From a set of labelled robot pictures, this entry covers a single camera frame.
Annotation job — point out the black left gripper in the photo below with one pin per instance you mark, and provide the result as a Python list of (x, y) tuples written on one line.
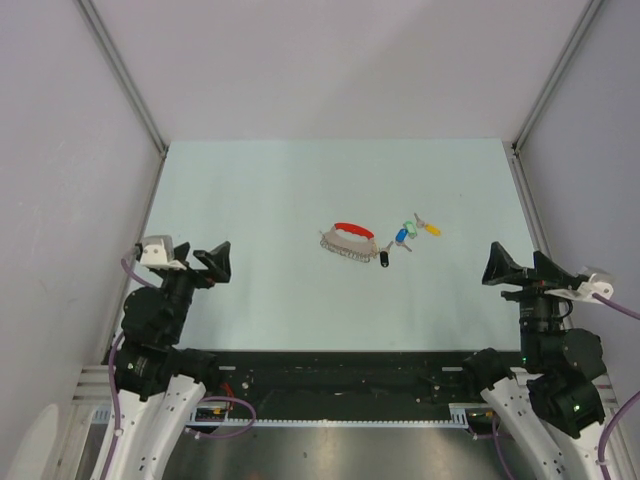
[(217, 263)]

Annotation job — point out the aluminium right corner post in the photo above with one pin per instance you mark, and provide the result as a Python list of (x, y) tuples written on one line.
[(560, 68)]

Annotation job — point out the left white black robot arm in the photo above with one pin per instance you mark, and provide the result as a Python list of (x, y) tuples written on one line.
[(154, 384)]

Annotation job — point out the aluminium right side rail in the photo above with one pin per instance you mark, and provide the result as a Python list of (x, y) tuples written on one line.
[(535, 220)]

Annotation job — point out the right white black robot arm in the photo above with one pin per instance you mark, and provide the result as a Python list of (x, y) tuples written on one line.
[(554, 412)]

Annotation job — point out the aluminium left corner post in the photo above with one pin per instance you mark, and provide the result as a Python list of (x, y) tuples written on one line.
[(113, 58)]

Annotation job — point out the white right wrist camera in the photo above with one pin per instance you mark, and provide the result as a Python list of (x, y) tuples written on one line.
[(591, 284)]

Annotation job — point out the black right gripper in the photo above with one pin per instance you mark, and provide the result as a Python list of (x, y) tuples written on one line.
[(501, 267)]

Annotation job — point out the green key tag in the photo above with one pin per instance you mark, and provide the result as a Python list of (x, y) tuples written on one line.
[(410, 227)]

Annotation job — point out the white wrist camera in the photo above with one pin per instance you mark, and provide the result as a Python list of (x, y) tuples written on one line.
[(591, 284), (157, 252)]

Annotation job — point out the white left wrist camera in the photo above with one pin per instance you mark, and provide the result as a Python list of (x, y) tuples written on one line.
[(157, 252)]

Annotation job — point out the black mounting base plate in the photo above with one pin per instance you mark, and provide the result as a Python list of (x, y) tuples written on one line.
[(350, 387)]

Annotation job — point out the blue key tag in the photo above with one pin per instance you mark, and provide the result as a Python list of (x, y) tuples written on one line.
[(400, 239)]

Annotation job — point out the aluminium corner post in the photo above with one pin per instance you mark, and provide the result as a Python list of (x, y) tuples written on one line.
[(560, 68), (113, 58)]

